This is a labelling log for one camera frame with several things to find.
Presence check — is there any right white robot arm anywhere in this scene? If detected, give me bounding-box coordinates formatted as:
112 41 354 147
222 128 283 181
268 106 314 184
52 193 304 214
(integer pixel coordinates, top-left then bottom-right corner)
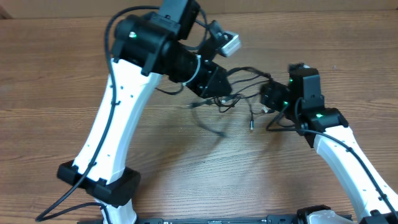
259 63 397 223

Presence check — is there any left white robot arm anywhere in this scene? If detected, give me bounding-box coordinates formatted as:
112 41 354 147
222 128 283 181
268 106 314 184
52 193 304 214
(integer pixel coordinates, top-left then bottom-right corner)
57 1 241 223

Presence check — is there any black USB cable bundle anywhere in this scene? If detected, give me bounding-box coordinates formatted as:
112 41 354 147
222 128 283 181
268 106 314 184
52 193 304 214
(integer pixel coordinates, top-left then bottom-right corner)
188 66 274 138

